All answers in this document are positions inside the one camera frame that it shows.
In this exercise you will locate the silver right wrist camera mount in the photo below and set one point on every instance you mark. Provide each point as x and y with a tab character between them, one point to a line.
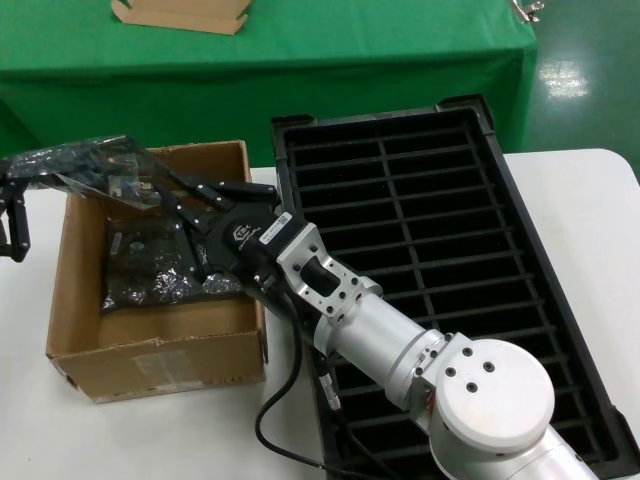
345	287

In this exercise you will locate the silver metal binder clip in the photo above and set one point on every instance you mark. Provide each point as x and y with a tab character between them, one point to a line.
525	11

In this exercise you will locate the open brown cardboard box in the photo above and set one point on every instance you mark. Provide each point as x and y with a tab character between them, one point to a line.
175	370

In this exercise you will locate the flat open cardboard mailer box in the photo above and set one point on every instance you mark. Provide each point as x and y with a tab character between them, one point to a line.
175	17

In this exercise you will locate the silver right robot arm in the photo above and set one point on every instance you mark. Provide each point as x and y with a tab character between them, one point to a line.
475	400

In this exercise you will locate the silver antistatic bag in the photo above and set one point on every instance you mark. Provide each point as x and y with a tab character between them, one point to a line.
75	160

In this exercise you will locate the bagged graphics card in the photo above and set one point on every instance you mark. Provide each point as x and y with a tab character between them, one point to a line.
150	290

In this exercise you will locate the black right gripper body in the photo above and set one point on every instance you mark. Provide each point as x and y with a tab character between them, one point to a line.
240	245

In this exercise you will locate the black slotted plastic container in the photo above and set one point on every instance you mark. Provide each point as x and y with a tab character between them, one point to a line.
292	122

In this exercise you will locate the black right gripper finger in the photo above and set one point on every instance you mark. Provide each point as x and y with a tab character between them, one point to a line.
187	245
235	192

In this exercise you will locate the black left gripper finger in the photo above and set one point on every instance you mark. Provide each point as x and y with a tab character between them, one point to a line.
21	225

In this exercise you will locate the green tablecloth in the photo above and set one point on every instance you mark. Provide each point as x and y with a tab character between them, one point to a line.
300	65

